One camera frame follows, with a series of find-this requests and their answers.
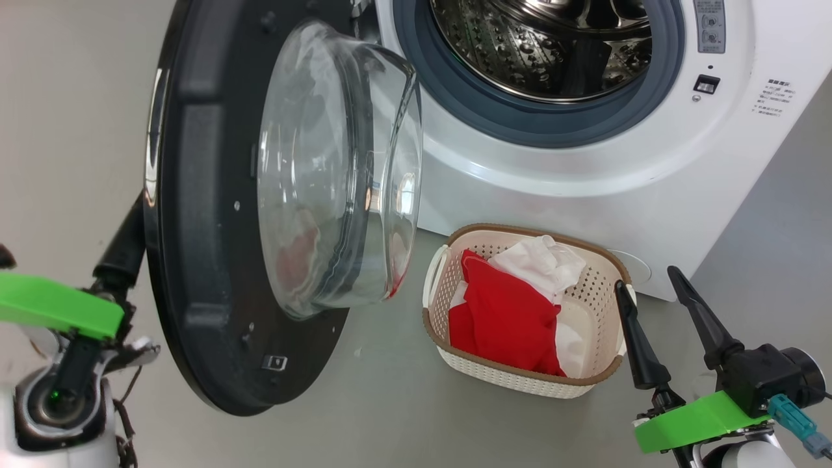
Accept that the grey instruction sticker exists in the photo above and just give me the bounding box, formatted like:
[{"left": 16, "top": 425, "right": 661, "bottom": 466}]
[{"left": 692, "top": 0, "right": 727, "bottom": 55}]

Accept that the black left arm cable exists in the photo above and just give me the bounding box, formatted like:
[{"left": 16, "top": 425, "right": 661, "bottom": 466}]
[{"left": 113, "top": 367, "right": 141, "bottom": 468}]

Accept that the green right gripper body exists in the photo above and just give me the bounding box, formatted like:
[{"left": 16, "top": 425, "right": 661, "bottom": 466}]
[{"left": 634, "top": 384, "right": 774, "bottom": 455}]

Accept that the plain red garment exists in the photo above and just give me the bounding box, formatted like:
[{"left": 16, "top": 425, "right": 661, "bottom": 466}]
[{"left": 461, "top": 250, "right": 567, "bottom": 377}]

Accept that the cream perforated laundry basket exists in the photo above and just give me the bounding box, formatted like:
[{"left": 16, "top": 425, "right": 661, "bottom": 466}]
[{"left": 421, "top": 222, "right": 633, "bottom": 400}]

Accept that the grey rubber door gasket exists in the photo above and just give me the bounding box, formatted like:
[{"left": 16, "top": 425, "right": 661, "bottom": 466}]
[{"left": 391, "top": 0, "right": 687, "bottom": 150}]

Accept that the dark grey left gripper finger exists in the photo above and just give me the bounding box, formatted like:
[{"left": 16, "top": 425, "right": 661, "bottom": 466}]
[{"left": 93, "top": 192, "right": 148, "bottom": 291}]

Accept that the round white filter cover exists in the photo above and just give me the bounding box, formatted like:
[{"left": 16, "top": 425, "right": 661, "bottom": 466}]
[{"left": 607, "top": 248, "right": 653, "bottom": 284}]

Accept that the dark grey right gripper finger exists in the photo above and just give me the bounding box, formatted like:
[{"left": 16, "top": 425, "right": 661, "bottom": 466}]
[
  {"left": 667, "top": 265, "right": 746, "bottom": 372},
  {"left": 614, "top": 279, "right": 673, "bottom": 391}
]

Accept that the stainless steel washing machine drum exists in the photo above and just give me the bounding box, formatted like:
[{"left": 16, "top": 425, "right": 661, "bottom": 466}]
[{"left": 428, "top": 0, "right": 653, "bottom": 104}]

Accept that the teal right camera connector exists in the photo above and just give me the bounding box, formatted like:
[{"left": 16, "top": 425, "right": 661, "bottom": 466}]
[{"left": 766, "top": 393, "right": 832, "bottom": 460}]

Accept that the white front-load washing machine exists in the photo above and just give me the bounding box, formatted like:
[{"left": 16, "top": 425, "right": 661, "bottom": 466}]
[{"left": 354, "top": 0, "right": 832, "bottom": 304}]

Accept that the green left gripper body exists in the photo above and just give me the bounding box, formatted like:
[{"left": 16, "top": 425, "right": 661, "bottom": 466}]
[{"left": 0, "top": 272, "right": 135, "bottom": 341}]

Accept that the black round washer door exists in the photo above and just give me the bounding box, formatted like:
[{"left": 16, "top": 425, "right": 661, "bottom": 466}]
[{"left": 142, "top": 0, "right": 424, "bottom": 417}]

